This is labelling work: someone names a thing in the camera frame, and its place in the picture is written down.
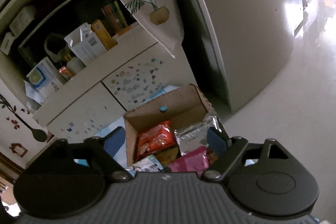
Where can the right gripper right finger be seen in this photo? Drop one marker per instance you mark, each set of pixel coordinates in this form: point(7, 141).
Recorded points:
point(218, 141)

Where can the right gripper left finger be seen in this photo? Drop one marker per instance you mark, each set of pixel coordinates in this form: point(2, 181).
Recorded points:
point(115, 144)

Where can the pink snack bag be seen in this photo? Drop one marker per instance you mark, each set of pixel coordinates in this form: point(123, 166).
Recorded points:
point(194, 161)

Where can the silver foil snack bag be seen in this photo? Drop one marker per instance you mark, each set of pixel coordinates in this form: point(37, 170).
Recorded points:
point(194, 136)

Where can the orange snack bag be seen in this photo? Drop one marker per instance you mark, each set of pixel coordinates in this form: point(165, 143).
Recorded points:
point(154, 140)

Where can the white blue snack bag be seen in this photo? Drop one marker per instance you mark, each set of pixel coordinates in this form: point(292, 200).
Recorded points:
point(147, 164)

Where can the yellow black label snack packet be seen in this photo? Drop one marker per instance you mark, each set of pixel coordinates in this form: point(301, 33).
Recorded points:
point(167, 156)

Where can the blue checkered tablecloth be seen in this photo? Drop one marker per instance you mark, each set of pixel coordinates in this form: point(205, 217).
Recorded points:
point(109, 129)

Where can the cardboard box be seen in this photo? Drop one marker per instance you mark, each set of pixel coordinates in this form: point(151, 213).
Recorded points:
point(182, 107)

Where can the white blue carton on shelf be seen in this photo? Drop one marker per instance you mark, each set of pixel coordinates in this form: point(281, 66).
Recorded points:
point(44, 80)

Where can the white sideboard cabinet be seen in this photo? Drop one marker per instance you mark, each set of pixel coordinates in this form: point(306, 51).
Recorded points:
point(134, 68)

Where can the open white box on shelf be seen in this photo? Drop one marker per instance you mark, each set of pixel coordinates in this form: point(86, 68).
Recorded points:
point(85, 44)

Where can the silver refrigerator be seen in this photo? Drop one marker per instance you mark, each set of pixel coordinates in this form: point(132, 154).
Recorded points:
point(237, 47)

